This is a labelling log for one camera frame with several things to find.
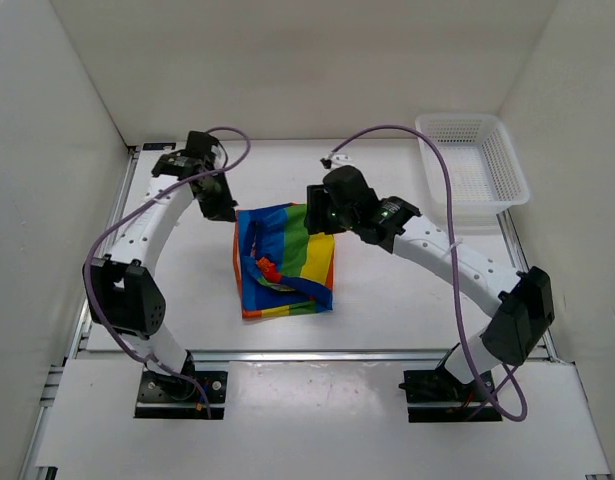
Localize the rainbow striped shorts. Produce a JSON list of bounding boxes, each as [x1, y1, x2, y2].
[[233, 203, 335, 321]]

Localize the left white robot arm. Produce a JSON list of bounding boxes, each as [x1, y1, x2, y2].
[[83, 131, 237, 400]]

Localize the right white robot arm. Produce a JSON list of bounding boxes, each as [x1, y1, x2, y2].
[[305, 165, 554, 402]]

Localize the black corner label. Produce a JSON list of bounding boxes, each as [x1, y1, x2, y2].
[[141, 142, 176, 151]]

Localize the white plastic basket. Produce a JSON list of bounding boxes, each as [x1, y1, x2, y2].
[[415, 113, 530, 225]]

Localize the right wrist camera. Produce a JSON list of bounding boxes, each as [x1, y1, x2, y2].
[[319, 152, 356, 171]]

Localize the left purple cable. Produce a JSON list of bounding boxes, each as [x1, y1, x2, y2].
[[84, 126, 252, 419]]

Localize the purple cable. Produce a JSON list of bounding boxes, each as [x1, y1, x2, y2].
[[84, 126, 252, 419], [329, 124, 529, 423]]

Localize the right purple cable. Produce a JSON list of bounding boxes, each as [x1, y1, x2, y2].
[[329, 124, 529, 423]]

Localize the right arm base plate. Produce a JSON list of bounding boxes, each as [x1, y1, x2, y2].
[[398, 350, 502, 423]]

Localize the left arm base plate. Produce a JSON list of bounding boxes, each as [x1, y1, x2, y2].
[[134, 370, 228, 420]]

